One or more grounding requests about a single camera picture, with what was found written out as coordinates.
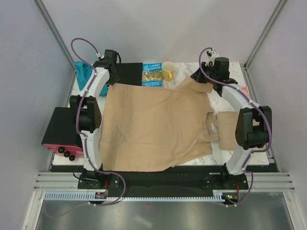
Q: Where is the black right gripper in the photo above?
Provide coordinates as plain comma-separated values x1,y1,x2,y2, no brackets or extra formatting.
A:
191,62,217,84

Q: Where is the teal t shirt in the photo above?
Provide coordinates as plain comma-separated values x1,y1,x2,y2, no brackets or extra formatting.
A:
74,61,109,97

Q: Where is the beige t shirt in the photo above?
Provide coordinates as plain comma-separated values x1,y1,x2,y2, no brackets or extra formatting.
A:
99,77,218,172

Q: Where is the black drawer organiser with pink fronts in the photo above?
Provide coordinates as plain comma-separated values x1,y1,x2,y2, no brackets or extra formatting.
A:
41,107,84,161

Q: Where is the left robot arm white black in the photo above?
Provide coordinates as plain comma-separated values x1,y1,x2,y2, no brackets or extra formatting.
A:
69,55,118,188

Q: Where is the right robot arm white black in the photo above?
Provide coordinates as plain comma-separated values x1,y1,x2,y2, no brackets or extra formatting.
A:
191,62,272,189

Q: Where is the black orange-edged notebook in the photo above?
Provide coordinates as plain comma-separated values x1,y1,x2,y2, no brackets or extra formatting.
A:
116,63,143,86

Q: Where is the pink cube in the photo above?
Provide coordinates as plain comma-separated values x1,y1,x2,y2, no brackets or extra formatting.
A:
240,86,249,96

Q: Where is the blue treehouse book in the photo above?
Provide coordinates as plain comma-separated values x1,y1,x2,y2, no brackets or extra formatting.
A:
141,63,163,87

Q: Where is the folded tan t shirt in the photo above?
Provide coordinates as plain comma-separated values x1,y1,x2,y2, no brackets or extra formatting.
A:
213,111,238,150

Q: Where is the yellow mug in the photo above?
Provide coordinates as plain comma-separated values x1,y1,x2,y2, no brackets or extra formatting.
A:
162,62,175,81

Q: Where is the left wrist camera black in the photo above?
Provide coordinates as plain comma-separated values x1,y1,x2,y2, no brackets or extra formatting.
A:
104,49,121,63

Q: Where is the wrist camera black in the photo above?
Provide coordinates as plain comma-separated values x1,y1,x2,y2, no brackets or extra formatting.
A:
213,57,229,73
104,49,121,63

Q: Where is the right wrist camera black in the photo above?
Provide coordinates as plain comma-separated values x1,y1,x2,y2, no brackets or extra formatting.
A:
213,57,229,73

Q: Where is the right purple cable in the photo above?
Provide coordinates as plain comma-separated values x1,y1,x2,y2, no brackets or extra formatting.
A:
199,47,273,208

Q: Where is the purple cable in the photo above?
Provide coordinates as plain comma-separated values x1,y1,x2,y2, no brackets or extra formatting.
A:
199,47,273,208
44,37,127,218

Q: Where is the aluminium frame rail left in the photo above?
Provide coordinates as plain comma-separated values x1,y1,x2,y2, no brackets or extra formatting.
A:
33,0,75,71

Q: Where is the aluminium frame rail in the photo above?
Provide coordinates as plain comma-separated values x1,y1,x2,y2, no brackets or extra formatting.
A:
243,0,287,70
33,0,75,71

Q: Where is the aluminium frame rail right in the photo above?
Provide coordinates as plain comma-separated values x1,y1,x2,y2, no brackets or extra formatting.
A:
243,0,287,70

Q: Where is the black base rail with cable tray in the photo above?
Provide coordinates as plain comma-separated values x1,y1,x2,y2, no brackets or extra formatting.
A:
44,165,252,208

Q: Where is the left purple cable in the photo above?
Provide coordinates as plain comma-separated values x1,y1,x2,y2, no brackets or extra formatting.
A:
44,37,127,218

